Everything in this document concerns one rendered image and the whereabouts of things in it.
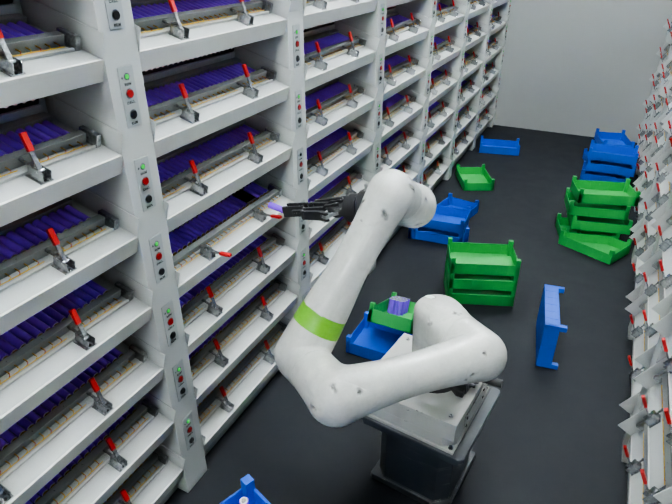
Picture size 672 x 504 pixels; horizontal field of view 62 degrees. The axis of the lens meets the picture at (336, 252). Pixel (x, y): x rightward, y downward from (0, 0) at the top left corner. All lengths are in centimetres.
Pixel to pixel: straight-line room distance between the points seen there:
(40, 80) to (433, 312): 101
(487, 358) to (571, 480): 73
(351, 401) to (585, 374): 139
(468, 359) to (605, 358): 123
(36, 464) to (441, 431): 95
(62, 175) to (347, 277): 61
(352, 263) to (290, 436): 91
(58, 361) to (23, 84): 56
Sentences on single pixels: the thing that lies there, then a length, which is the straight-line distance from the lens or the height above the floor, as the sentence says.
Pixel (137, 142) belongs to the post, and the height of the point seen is 108.
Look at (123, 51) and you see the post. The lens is 126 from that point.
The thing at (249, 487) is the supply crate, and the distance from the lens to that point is 117.
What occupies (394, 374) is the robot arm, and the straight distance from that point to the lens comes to 124.
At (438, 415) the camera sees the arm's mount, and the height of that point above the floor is 38.
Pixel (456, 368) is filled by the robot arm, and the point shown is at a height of 61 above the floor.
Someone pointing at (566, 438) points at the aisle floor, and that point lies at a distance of 213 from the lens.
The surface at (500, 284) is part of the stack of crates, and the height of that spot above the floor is 12.
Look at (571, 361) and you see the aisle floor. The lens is 245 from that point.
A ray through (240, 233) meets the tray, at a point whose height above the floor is 69.
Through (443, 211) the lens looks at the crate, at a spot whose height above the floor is 10.
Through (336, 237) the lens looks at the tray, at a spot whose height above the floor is 32.
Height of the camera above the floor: 146
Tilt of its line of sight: 29 degrees down
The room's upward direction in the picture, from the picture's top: straight up
